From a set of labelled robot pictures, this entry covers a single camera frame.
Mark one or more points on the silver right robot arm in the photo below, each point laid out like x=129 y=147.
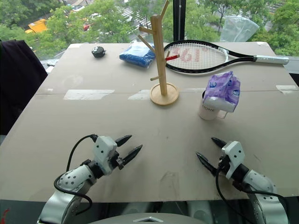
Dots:
x=259 y=182

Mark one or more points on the black and white tennis racket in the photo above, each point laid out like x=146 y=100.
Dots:
x=198 y=56

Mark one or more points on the yellow vehicle outside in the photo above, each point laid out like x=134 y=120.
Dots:
x=36 y=25

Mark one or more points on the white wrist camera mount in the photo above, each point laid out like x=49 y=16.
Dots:
x=234 y=156
x=104 y=151

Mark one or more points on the wooden mug tree stand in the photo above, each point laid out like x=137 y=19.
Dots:
x=161 y=70

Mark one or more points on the grey robot torso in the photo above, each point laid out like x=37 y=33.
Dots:
x=147 y=219

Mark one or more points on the blue folded cloth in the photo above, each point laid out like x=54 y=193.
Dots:
x=137 y=56

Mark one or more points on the small black round object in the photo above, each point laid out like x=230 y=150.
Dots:
x=98 y=51

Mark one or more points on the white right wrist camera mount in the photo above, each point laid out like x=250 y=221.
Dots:
x=234 y=156

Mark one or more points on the clear plastic bag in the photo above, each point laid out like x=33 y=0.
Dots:
x=238 y=28

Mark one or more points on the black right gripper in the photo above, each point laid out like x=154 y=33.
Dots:
x=223 y=164

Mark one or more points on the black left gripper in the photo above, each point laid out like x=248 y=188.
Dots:
x=116 y=161

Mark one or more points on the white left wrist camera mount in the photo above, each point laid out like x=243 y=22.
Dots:
x=104 y=151

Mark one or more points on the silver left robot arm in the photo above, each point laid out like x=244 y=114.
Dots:
x=74 y=177

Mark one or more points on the black window frame post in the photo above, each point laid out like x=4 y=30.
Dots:
x=179 y=21

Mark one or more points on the purple tissue pack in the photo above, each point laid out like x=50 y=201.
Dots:
x=222 y=91

